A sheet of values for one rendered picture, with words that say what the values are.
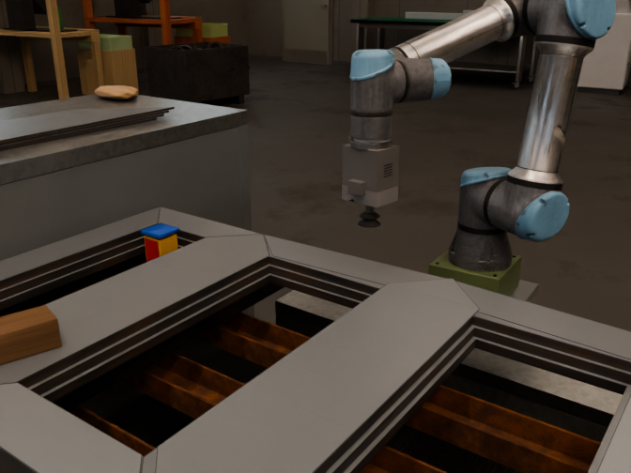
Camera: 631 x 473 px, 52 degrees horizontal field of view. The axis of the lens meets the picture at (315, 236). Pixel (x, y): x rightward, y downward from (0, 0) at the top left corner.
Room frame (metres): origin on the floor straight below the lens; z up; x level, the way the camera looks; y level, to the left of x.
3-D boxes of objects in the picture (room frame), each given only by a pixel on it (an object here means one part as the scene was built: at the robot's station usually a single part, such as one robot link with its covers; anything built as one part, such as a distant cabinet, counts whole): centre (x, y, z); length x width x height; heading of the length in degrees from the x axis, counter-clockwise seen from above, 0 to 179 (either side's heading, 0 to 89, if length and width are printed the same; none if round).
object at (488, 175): (1.46, -0.40, 0.93); 0.13 x 0.12 x 0.14; 28
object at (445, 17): (10.42, -1.97, 0.51); 2.84 x 1.12 x 1.03; 57
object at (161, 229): (1.34, 0.34, 0.88); 0.06 x 0.06 x 0.02; 55
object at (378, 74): (1.17, -0.10, 1.23); 0.09 x 0.08 x 0.11; 118
